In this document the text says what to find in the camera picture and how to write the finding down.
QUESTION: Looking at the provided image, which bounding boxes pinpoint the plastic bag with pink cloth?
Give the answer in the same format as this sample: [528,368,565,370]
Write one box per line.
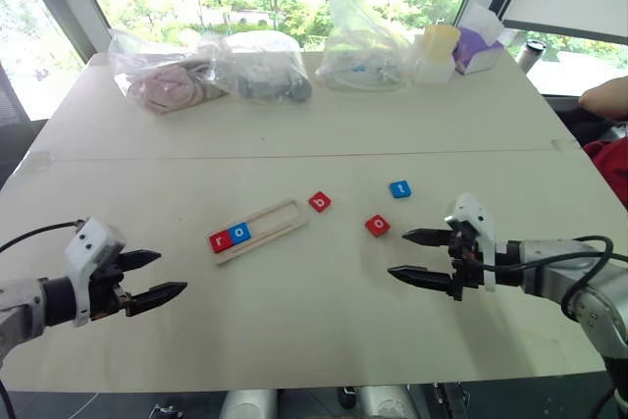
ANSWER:
[107,27,232,117]

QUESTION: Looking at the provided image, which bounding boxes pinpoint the wooden letter tile rack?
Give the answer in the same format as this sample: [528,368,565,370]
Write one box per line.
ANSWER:
[207,197,311,268]

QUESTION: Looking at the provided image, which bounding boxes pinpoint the black cup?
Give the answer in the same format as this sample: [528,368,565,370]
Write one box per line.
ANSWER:
[520,39,548,75]

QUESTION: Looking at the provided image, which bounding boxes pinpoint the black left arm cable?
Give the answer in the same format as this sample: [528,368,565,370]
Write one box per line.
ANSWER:
[0,220,85,254]

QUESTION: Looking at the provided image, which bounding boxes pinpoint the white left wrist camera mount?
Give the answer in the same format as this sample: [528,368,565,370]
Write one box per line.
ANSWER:
[63,216,127,329]

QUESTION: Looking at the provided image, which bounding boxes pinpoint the red tile letter r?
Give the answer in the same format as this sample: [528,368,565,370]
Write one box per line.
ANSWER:
[208,231,235,255]

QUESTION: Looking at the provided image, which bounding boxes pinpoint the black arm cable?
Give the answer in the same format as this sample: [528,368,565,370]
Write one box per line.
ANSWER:
[469,235,617,323]
[0,220,85,254]

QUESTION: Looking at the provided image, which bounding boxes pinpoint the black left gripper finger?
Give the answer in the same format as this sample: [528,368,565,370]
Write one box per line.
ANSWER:
[120,249,163,274]
[124,282,189,318]

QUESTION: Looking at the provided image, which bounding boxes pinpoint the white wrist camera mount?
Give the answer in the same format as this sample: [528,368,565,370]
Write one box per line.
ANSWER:
[63,216,127,329]
[443,192,498,291]

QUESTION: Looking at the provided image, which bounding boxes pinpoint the tall clear plastic bag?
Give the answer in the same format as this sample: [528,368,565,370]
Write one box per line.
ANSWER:
[313,0,419,93]

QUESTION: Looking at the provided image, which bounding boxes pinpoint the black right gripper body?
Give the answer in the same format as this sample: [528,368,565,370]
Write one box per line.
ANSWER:
[445,220,488,302]

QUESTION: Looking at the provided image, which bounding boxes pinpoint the silver rounded robot body part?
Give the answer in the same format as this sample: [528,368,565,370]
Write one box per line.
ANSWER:
[218,389,277,419]
[356,385,419,419]

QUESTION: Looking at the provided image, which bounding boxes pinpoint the black bracket under table edge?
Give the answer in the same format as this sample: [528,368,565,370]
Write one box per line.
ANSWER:
[430,381,468,419]

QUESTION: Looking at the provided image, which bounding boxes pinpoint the blue tile letter t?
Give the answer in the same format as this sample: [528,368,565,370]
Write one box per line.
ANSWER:
[389,179,415,201]

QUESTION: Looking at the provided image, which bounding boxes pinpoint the yellow plastic cup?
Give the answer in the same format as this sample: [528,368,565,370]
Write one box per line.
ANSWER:
[423,23,462,63]

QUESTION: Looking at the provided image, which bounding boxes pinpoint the purple tissue box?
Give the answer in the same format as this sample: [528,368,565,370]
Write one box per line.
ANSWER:
[451,1,507,77]

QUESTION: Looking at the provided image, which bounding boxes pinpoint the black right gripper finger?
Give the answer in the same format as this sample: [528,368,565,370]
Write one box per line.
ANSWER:
[387,265,453,292]
[401,228,456,248]

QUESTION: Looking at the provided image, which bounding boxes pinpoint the red tile letter o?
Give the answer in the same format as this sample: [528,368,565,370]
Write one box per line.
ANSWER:
[364,214,393,239]

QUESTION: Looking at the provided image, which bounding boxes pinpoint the red tile letter b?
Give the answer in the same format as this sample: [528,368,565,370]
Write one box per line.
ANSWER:
[307,190,333,215]

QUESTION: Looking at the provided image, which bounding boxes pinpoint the plastic bag with grey items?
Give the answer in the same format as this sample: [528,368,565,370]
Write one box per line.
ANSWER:
[195,29,314,106]

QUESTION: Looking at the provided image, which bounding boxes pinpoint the white translucent plastic container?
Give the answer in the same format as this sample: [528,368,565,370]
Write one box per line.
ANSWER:
[410,33,457,87]

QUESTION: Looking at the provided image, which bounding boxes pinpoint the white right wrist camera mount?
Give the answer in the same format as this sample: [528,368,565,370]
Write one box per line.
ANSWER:
[443,192,498,291]

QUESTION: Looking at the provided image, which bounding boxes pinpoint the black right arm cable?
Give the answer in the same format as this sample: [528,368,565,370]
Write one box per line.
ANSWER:
[469,235,617,323]

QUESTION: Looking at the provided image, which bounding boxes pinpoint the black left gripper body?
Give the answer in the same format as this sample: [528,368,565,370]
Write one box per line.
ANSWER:
[88,250,134,323]

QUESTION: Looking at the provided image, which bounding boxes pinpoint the person's red garment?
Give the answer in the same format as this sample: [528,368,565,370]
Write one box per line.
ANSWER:
[582,137,628,210]

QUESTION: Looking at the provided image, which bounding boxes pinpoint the blue tile letter o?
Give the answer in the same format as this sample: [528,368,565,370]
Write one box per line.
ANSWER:
[227,223,253,247]

